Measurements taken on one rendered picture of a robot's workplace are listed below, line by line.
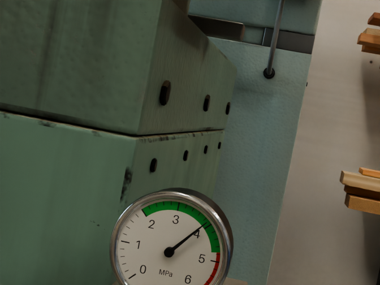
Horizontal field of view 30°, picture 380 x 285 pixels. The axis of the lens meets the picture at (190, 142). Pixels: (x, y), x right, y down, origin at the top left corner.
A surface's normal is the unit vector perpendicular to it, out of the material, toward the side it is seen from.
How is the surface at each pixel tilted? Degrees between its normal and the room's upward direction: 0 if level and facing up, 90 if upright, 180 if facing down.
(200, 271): 90
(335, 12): 90
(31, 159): 90
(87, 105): 90
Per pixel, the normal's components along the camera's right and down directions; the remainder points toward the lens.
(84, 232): -0.14, 0.03
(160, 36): 0.97, 0.19
